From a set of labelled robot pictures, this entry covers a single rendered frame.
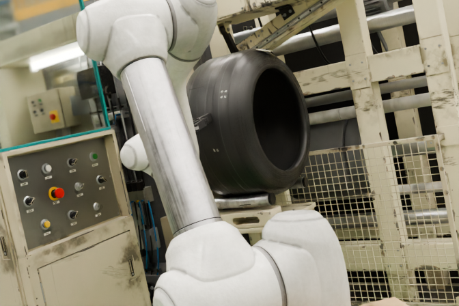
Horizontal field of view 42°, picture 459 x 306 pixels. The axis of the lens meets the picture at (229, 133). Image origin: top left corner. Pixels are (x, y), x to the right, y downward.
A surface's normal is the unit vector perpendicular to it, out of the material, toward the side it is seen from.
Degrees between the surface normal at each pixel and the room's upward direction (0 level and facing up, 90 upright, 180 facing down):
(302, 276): 84
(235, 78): 61
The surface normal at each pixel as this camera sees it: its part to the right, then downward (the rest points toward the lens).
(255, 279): 0.37, -0.50
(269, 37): -0.55, 0.15
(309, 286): 0.41, -0.03
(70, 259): 0.81, -0.14
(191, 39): 0.55, 0.74
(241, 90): 0.13, -0.38
